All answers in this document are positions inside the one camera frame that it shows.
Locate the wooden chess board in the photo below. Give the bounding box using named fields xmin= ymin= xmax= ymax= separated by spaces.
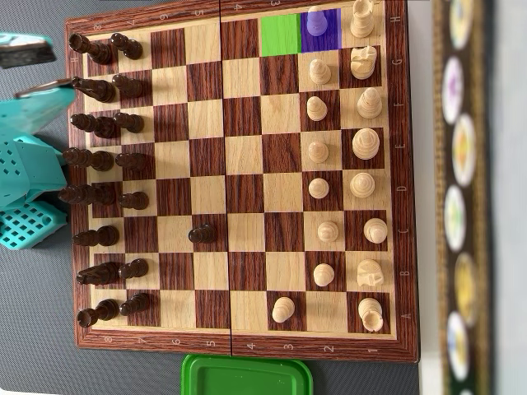
xmin=64 ymin=0 xmax=421 ymax=364

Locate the dark wooden queen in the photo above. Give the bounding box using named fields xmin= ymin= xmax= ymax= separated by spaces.
xmin=58 ymin=184 xmax=117 ymax=207

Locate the light wooden knight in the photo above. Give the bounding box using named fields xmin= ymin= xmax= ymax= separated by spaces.
xmin=356 ymin=258 xmax=385 ymax=288
xmin=349 ymin=44 xmax=378 ymax=81

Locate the light wooden rook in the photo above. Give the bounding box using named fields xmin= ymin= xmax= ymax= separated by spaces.
xmin=357 ymin=297 xmax=385 ymax=333
xmin=349 ymin=0 xmax=382 ymax=39

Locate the dark wooden rook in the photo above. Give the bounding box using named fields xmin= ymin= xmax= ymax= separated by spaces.
xmin=76 ymin=299 xmax=119 ymax=328
xmin=68 ymin=33 xmax=113 ymax=66

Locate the dark wooden pawn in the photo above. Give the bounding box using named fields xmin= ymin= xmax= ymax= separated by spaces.
xmin=118 ymin=258 xmax=150 ymax=280
xmin=114 ymin=152 xmax=148 ymax=172
xmin=111 ymin=73 xmax=145 ymax=99
xmin=118 ymin=191 xmax=150 ymax=210
xmin=188 ymin=223 xmax=216 ymax=244
xmin=110 ymin=33 xmax=144 ymax=59
xmin=113 ymin=111 xmax=145 ymax=133
xmin=119 ymin=292 xmax=151 ymax=317

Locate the grey and black box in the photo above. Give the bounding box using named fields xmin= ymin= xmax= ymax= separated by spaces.
xmin=492 ymin=0 xmax=527 ymax=395

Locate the dark wooden bishop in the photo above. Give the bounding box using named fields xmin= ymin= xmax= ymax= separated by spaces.
xmin=72 ymin=225 xmax=121 ymax=248
xmin=69 ymin=114 xmax=121 ymax=140

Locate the green plastic tray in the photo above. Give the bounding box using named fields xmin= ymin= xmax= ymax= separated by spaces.
xmin=180 ymin=352 xmax=314 ymax=395

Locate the light wooden bishop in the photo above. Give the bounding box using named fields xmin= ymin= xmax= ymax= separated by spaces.
xmin=362 ymin=217 xmax=389 ymax=244
xmin=356 ymin=86 xmax=383 ymax=120

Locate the dark wooden knight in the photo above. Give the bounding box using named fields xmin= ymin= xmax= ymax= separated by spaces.
xmin=75 ymin=262 xmax=120 ymax=286
xmin=71 ymin=76 xmax=117 ymax=104

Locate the black box with round medallions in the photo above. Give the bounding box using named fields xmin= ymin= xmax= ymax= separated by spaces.
xmin=430 ymin=0 xmax=497 ymax=395

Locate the dark grey textured mat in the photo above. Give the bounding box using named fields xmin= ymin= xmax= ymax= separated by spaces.
xmin=0 ymin=0 xmax=423 ymax=395

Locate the dark wooden king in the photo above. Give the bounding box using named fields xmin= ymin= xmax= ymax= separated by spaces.
xmin=62 ymin=147 xmax=115 ymax=173

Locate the light wooden king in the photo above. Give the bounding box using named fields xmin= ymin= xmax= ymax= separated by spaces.
xmin=352 ymin=128 xmax=380 ymax=161

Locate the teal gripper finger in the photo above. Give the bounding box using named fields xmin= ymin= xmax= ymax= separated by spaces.
xmin=0 ymin=32 xmax=58 ymax=70
xmin=0 ymin=79 xmax=77 ymax=139

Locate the light wooden queen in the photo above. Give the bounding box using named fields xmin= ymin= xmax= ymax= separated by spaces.
xmin=349 ymin=171 xmax=376 ymax=198

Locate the light wooden pawn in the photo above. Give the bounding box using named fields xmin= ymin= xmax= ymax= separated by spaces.
xmin=306 ymin=5 xmax=328 ymax=36
xmin=306 ymin=95 xmax=329 ymax=122
xmin=317 ymin=221 xmax=339 ymax=244
xmin=313 ymin=263 xmax=335 ymax=287
xmin=308 ymin=177 xmax=329 ymax=200
xmin=272 ymin=296 xmax=296 ymax=324
xmin=307 ymin=141 xmax=330 ymax=164
xmin=308 ymin=58 xmax=332 ymax=86

